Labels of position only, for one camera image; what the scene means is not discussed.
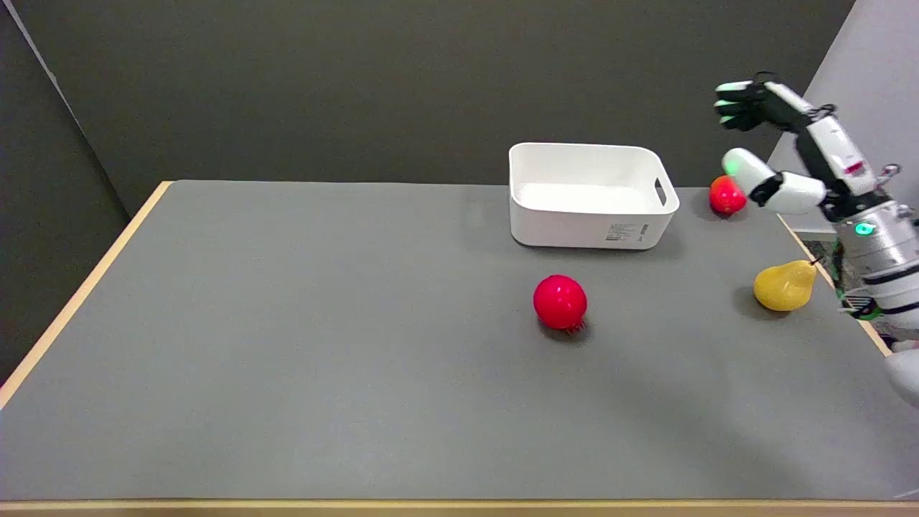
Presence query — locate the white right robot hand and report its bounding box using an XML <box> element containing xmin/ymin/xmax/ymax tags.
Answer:
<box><xmin>714</xmin><ymin>74</ymin><xmax>893</xmax><ymax>223</ymax></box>

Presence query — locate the red ball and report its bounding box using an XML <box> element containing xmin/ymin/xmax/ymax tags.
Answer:
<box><xmin>533</xmin><ymin>274</ymin><xmax>589</xmax><ymax>334</ymax></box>

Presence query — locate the red apple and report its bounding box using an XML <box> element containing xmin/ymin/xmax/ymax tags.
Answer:
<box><xmin>709</xmin><ymin>175</ymin><xmax>747</xmax><ymax>217</ymax></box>

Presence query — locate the yellow pear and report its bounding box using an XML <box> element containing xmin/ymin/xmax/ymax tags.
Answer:
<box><xmin>753</xmin><ymin>259</ymin><xmax>820</xmax><ymax>312</ymax></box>

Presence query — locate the white plastic storage bin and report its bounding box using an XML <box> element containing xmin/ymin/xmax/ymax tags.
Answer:
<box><xmin>508</xmin><ymin>142</ymin><xmax>681</xmax><ymax>251</ymax></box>

